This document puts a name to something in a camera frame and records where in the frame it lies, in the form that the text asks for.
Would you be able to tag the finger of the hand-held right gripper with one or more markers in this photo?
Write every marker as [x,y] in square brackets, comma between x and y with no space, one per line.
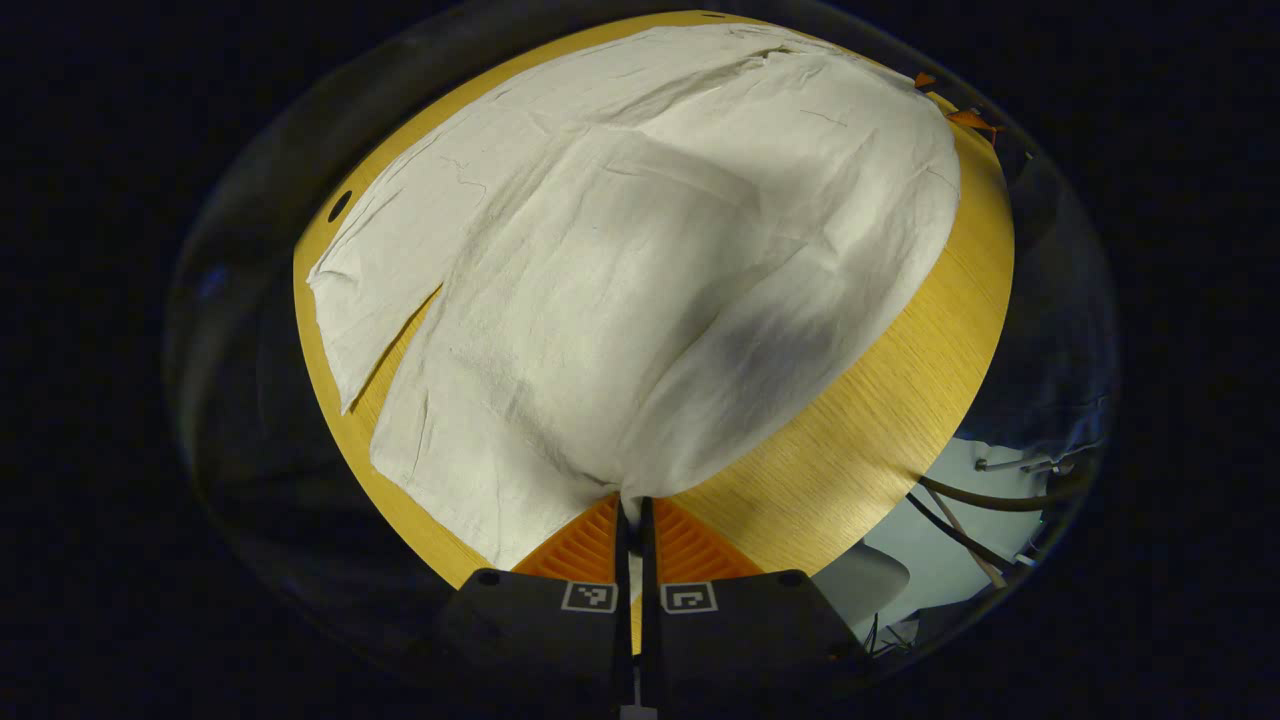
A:
[923,79]
[968,119]

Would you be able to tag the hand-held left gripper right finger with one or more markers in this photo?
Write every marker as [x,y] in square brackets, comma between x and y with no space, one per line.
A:
[740,630]

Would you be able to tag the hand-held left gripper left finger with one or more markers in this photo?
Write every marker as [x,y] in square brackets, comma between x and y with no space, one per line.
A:
[540,630]

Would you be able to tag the white jeans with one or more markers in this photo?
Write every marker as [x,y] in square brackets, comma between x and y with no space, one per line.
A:
[640,300]

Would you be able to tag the grey rounded object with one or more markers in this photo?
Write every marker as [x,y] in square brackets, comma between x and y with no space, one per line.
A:
[865,590]

